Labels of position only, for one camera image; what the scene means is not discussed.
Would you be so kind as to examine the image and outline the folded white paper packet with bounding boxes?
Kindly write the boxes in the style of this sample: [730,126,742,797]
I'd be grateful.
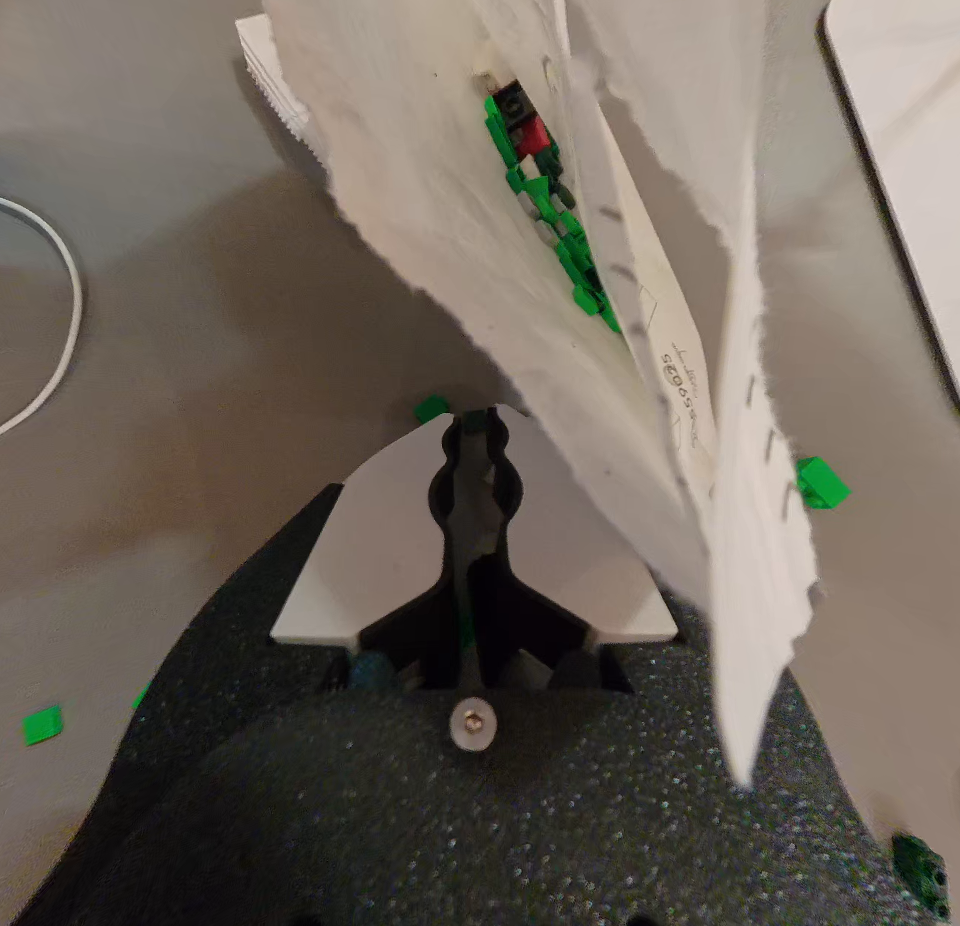
[234,12,327,170]

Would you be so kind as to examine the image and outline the white printed paper bag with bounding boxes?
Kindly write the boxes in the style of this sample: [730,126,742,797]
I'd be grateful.
[258,0,822,792]

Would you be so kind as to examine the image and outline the white metal stand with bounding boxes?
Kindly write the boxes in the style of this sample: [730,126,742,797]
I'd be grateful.
[821,0,960,413]

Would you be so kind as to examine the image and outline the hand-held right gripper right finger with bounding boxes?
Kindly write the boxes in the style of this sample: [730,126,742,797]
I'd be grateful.
[471,407,679,689]

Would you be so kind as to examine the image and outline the dark green two-stud brick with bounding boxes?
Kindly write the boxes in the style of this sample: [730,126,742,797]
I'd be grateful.
[891,832,952,921]

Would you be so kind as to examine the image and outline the white cable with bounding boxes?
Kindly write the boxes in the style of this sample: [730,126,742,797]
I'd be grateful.
[0,197,84,436]

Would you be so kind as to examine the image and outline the grey desk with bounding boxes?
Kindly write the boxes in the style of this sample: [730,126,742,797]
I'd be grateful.
[0,0,960,926]

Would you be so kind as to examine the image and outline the bunch of mixed coloured bricks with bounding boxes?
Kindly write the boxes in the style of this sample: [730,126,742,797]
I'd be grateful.
[480,78,624,335]

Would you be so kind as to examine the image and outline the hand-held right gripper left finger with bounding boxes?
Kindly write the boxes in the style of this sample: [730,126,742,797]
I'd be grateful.
[270,412,462,689]

